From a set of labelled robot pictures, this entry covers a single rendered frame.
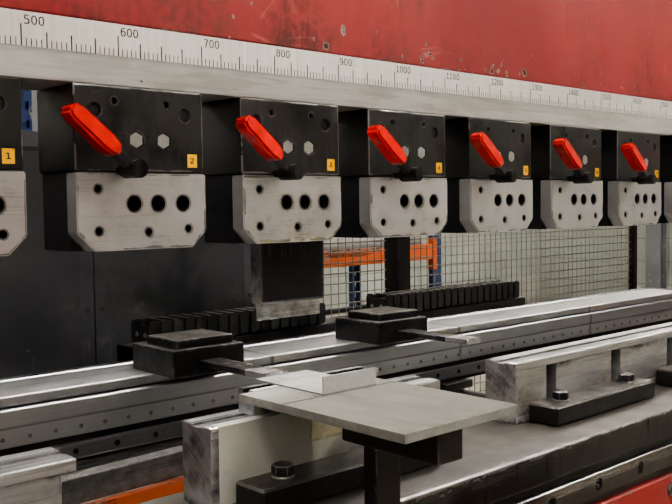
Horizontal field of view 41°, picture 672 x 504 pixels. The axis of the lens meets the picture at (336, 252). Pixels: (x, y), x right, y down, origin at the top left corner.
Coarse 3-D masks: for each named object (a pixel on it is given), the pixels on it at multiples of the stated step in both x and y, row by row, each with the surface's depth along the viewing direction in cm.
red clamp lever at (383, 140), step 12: (372, 132) 110; (384, 132) 110; (384, 144) 110; (396, 144) 111; (384, 156) 113; (396, 156) 112; (408, 168) 114; (420, 168) 114; (408, 180) 115; (420, 180) 114
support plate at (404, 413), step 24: (384, 384) 108; (408, 384) 108; (288, 408) 98; (312, 408) 96; (336, 408) 96; (360, 408) 96; (384, 408) 96; (408, 408) 96; (432, 408) 95; (456, 408) 95; (480, 408) 95; (504, 408) 95; (360, 432) 89; (384, 432) 87; (408, 432) 86; (432, 432) 87
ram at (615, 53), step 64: (0, 0) 82; (64, 0) 86; (128, 0) 90; (192, 0) 96; (256, 0) 101; (320, 0) 108; (384, 0) 115; (448, 0) 123; (512, 0) 133; (576, 0) 144; (640, 0) 158; (0, 64) 82; (64, 64) 86; (128, 64) 91; (448, 64) 124; (512, 64) 134; (576, 64) 145; (640, 64) 159; (640, 128) 159
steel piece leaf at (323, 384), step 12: (348, 372) 105; (360, 372) 106; (372, 372) 108; (276, 384) 109; (288, 384) 108; (300, 384) 108; (312, 384) 108; (324, 384) 102; (336, 384) 104; (348, 384) 105; (360, 384) 106; (372, 384) 108
